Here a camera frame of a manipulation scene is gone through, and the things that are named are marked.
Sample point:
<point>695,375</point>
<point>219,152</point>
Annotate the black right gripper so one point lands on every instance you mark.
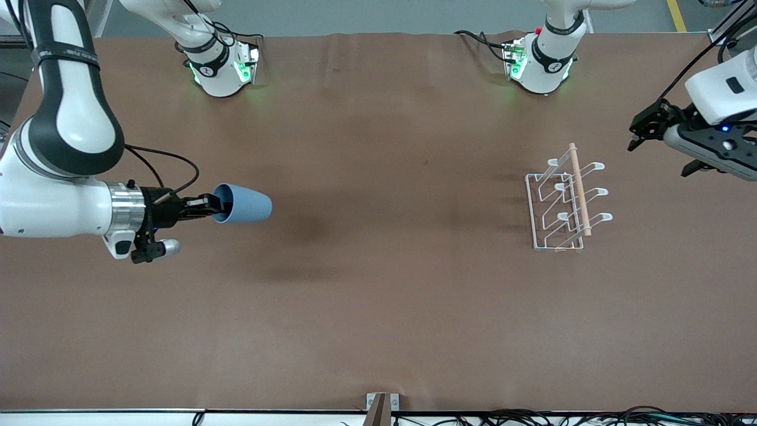
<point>161,208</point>

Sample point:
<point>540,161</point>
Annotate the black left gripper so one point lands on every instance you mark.
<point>661,116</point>

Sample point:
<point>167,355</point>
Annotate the blue plastic cup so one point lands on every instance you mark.
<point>248,205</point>

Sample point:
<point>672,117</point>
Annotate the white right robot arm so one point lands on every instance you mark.
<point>71,118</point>

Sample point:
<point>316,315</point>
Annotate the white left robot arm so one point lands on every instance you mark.
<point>547,68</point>

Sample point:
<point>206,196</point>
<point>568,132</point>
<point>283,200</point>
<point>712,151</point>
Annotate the brown table cloth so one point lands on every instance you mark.
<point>378,284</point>

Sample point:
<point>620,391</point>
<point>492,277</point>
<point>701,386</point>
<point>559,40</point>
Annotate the aluminium frame post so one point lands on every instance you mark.
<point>724,29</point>
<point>12,40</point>

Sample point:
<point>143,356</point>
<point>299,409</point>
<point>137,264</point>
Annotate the grey camera stand bracket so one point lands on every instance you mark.
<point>381,405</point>

